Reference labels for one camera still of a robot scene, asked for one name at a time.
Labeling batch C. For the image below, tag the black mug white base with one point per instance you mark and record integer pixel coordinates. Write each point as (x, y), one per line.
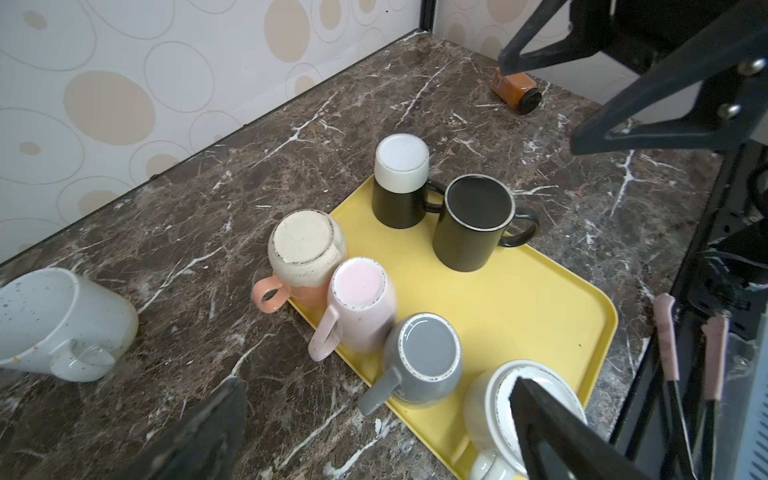
(401, 182)

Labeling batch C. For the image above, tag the pink handled tweezers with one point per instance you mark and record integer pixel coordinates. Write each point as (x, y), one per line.
(715, 331)
(663, 315)

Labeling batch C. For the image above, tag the grey mug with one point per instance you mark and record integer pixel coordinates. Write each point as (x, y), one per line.
(421, 362)

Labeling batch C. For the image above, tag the pink handled tweezers upper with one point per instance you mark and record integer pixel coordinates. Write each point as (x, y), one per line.
(663, 315)

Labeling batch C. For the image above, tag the black upright mug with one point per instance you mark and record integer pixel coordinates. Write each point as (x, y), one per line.
(478, 215)

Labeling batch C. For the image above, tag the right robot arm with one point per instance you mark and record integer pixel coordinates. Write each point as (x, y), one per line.
(719, 45)

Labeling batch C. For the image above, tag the cream and peach mug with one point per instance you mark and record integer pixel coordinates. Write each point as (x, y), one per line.
(304, 249)

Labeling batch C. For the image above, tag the white mug red inside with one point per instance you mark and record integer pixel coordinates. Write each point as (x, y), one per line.
(489, 420)

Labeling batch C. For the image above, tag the white speckled mug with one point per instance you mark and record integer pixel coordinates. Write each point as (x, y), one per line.
(56, 322)

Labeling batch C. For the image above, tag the pink handled tweezers lower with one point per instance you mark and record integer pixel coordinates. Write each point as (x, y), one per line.
(715, 331)

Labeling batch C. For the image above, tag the pink mug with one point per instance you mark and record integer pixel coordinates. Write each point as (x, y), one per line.
(360, 312)

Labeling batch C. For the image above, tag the black base frame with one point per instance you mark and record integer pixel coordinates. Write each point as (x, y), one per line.
(725, 268)

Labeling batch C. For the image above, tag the orange small bottle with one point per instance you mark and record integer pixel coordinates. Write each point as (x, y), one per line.
(519, 91)

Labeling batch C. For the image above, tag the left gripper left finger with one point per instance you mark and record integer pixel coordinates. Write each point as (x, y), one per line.
(202, 445)

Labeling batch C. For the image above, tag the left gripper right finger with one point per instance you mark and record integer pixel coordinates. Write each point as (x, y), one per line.
(555, 444)

